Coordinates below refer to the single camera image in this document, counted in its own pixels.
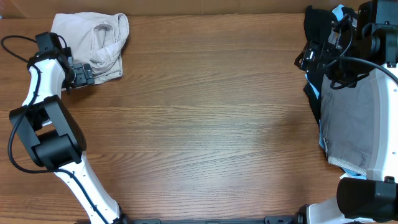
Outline beige khaki shorts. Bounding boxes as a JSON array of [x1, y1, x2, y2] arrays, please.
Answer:
[[51, 12, 129, 84]]

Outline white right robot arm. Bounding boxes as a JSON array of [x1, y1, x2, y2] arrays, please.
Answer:
[[292, 0, 397, 223]]

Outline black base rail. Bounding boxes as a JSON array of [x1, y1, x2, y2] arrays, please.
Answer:
[[114, 213, 307, 224]]

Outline black garment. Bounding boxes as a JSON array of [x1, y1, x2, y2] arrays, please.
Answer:
[[303, 5, 358, 125]]

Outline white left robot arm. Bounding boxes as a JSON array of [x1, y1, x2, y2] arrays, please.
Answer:
[[7, 32, 130, 224]]

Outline light blue garment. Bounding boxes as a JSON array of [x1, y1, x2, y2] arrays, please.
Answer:
[[303, 4, 369, 179]]

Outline grey garment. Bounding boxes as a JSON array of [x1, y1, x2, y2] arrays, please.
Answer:
[[320, 77, 374, 179]]

